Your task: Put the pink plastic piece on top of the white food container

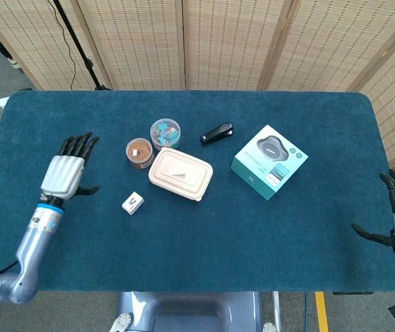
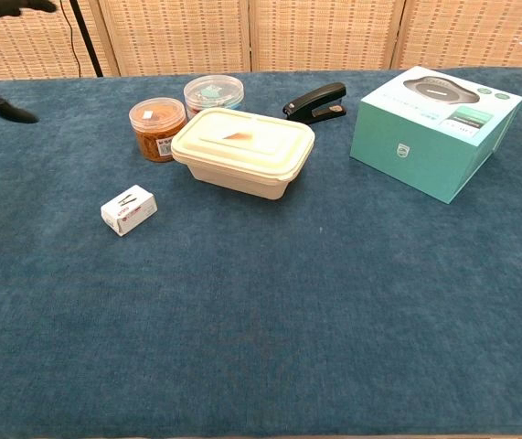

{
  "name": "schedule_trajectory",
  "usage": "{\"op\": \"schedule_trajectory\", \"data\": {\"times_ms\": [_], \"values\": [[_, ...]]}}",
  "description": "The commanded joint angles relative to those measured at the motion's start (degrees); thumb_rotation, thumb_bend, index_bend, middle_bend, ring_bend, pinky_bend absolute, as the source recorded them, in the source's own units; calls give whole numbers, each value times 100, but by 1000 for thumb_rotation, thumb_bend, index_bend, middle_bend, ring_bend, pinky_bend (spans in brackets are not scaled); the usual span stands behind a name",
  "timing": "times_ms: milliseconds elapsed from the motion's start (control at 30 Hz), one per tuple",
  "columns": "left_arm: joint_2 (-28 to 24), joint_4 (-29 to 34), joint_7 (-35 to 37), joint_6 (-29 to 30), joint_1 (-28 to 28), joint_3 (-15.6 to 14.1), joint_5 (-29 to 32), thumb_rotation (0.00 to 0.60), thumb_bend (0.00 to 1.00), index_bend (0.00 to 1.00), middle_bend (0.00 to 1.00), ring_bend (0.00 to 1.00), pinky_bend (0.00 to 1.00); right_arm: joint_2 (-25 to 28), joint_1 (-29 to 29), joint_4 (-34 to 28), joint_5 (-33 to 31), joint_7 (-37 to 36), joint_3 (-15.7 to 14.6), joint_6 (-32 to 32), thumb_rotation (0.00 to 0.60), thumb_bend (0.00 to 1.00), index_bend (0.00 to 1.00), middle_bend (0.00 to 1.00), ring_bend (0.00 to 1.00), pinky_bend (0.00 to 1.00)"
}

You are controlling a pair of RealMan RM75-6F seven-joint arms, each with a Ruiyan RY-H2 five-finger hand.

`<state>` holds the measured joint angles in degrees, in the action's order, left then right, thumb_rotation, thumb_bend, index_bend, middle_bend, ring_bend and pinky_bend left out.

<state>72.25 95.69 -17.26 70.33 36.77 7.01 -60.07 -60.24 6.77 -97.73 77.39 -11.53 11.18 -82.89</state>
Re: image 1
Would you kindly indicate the black stapler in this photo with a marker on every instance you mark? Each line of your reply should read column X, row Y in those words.
column 218, row 133

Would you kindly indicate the metal table leg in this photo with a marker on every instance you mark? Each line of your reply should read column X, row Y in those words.
column 276, row 311

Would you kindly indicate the white power strip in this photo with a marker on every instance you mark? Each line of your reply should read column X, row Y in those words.
column 3, row 101

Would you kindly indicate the teal product carton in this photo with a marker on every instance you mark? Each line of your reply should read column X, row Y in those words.
column 263, row 173

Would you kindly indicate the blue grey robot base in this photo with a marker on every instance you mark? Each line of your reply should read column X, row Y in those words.
column 190, row 311

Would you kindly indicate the small white clip box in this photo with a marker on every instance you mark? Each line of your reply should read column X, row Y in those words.
column 132, row 204

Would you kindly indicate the clear jar of rubber bands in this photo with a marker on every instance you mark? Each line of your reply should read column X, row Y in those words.
column 138, row 150

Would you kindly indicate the blue table cloth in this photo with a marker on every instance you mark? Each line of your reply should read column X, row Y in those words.
column 218, row 242

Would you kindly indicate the cream lidded food container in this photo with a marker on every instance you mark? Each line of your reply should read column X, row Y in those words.
column 200, row 173

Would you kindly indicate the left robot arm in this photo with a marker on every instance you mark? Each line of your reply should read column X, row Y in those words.
column 34, row 242

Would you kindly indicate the clear jar of binder clips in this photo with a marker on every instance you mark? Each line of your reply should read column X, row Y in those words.
column 164, row 133

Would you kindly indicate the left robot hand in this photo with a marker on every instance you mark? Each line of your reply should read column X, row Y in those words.
column 62, row 176

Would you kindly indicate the black tripod stand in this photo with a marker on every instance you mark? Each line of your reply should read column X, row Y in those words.
column 76, row 41

